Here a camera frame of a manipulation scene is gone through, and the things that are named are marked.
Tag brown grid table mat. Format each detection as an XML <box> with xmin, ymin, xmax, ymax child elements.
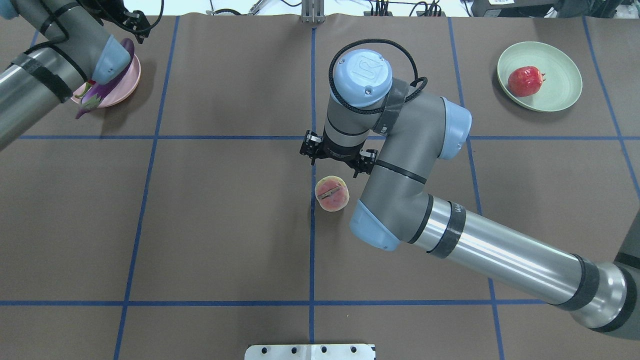
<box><xmin>1</xmin><ymin>14</ymin><xmax>639</xmax><ymax>360</ymax></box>

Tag purple eggplant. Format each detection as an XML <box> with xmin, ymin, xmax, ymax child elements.
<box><xmin>74</xmin><ymin>38</ymin><xmax>135</xmax><ymax>120</ymax></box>

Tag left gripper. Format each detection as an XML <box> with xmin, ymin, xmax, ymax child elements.
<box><xmin>100</xmin><ymin>0</ymin><xmax>152</xmax><ymax>44</ymax></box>

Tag pink plate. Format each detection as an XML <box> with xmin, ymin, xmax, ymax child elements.
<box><xmin>98</xmin><ymin>55</ymin><xmax>141</xmax><ymax>109</ymax></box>

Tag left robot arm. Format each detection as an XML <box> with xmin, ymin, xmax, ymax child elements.
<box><xmin>0</xmin><ymin>0</ymin><xmax>157</xmax><ymax>149</ymax></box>

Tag red pomegranate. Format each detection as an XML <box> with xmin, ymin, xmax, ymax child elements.
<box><xmin>507</xmin><ymin>65</ymin><xmax>546</xmax><ymax>98</ymax></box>

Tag peach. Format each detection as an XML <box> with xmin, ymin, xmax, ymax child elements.
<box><xmin>314</xmin><ymin>175</ymin><xmax>350</xmax><ymax>212</ymax></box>

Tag green plate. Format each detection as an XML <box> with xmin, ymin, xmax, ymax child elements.
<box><xmin>496</xmin><ymin>41</ymin><xmax>583</xmax><ymax>113</ymax></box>

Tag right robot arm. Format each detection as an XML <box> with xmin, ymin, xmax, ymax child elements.
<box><xmin>300</xmin><ymin>41</ymin><xmax>640</xmax><ymax>340</ymax></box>

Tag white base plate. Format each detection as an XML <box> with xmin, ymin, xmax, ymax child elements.
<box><xmin>244</xmin><ymin>343</ymin><xmax>377</xmax><ymax>360</ymax></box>

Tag aluminium camera post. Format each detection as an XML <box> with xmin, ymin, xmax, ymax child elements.
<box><xmin>300</xmin><ymin>0</ymin><xmax>326</xmax><ymax>24</ymax></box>

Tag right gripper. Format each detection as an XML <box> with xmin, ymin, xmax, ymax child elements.
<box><xmin>299</xmin><ymin>130</ymin><xmax>378</xmax><ymax>179</ymax></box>

